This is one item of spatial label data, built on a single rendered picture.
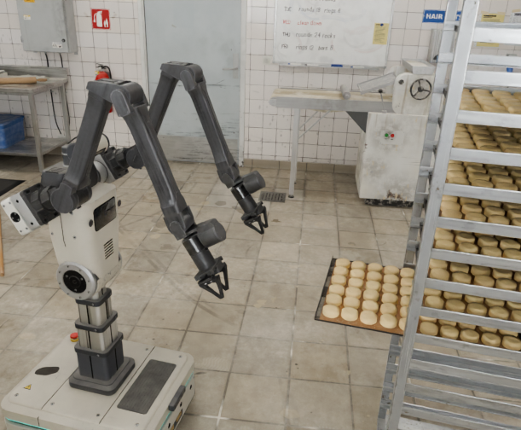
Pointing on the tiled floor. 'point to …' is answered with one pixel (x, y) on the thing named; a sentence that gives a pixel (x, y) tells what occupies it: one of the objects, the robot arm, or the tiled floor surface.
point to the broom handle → (0, 243)
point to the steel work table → (31, 147)
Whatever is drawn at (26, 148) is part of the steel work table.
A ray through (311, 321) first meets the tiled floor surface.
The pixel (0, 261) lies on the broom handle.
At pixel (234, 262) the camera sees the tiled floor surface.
